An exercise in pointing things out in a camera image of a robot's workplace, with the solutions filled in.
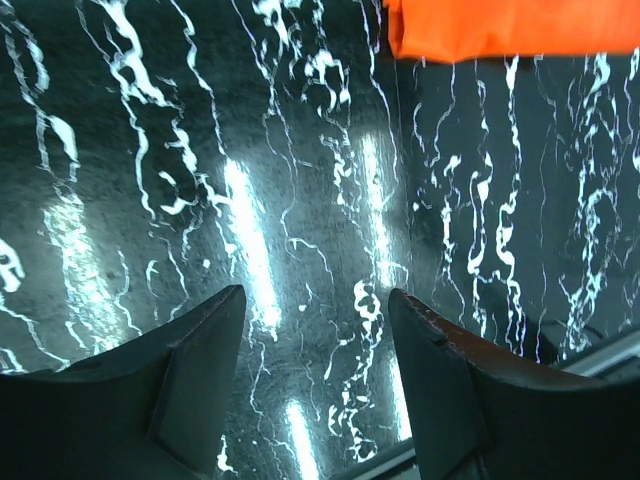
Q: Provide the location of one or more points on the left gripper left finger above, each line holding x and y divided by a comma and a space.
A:
151, 408

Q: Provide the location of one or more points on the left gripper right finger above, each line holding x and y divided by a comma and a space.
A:
479, 411

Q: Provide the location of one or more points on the orange t shirt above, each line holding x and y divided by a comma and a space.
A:
450, 31

